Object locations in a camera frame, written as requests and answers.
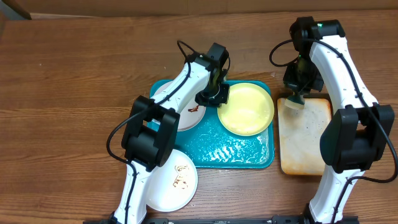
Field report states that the green and yellow sponge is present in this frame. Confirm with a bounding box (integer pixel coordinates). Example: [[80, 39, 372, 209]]
[[284, 94, 305, 110]]

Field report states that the yellow-green plate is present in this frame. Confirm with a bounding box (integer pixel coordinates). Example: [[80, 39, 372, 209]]
[[217, 82, 274, 136]]

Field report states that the white plate with brown stain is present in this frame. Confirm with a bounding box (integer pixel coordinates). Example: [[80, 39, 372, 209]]
[[146, 149, 198, 212]]

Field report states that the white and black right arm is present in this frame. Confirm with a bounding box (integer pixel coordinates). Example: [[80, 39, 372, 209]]
[[283, 17, 397, 223]]

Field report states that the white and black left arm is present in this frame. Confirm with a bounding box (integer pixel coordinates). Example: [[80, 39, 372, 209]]
[[106, 50, 230, 223]]

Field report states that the teal plastic tray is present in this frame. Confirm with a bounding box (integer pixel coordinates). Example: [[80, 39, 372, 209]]
[[146, 79, 275, 170]]

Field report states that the black tray with soapy foam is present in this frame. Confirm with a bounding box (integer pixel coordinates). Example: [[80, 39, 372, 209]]
[[277, 93, 333, 176]]

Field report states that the white plate with red stain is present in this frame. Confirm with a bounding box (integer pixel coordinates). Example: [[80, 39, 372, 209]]
[[150, 80, 206, 132]]

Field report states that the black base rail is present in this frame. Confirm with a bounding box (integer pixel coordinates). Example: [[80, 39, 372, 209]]
[[82, 215, 360, 224]]

